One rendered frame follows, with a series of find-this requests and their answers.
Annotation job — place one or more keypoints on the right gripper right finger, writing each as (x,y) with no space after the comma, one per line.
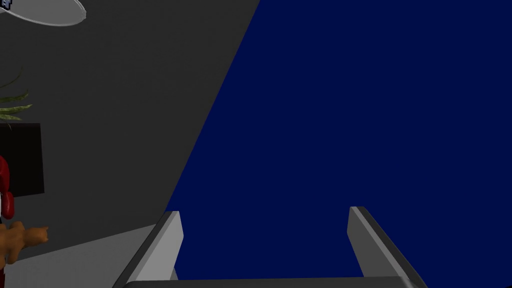
(370,252)

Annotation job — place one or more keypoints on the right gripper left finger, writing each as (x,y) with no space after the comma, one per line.
(160,256)

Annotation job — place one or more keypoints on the orange toy figure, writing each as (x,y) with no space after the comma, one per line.
(20,240)

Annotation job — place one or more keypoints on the red rounded object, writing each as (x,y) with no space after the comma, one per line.
(7,208)

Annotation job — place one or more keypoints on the black box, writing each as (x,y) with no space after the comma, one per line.
(22,156)

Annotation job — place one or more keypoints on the green leafy plant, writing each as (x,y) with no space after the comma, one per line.
(14,108)

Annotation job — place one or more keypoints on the white round disc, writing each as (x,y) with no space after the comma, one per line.
(48,12)

